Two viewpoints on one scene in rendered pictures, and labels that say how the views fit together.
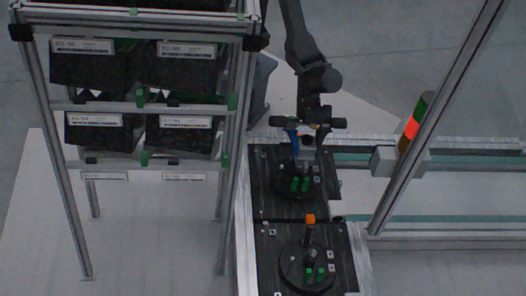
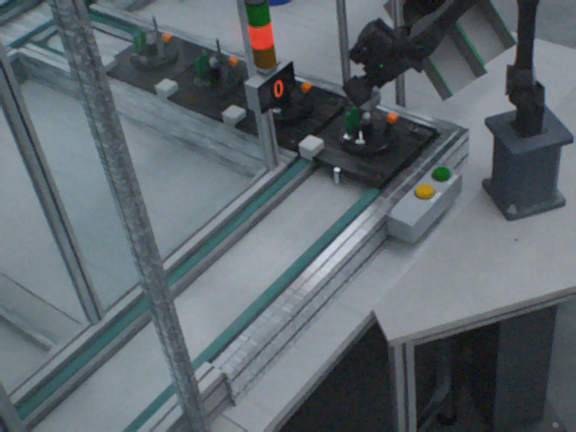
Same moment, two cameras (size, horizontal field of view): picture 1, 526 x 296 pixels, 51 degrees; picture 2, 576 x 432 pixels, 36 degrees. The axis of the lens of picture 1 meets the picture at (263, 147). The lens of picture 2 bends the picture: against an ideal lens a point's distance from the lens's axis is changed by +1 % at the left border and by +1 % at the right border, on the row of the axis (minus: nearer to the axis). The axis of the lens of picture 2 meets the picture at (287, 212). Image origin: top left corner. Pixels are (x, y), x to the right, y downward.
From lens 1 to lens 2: 2.53 m
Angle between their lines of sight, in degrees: 84
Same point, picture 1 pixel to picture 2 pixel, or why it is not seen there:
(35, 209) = not seen: hidden behind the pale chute
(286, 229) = (328, 112)
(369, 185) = (321, 213)
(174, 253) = (389, 93)
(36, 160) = (554, 52)
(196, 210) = not seen: hidden behind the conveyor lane
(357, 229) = (283, 157)
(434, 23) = not seen: outside the picture
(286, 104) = (503, 238)
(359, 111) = (436, 303)
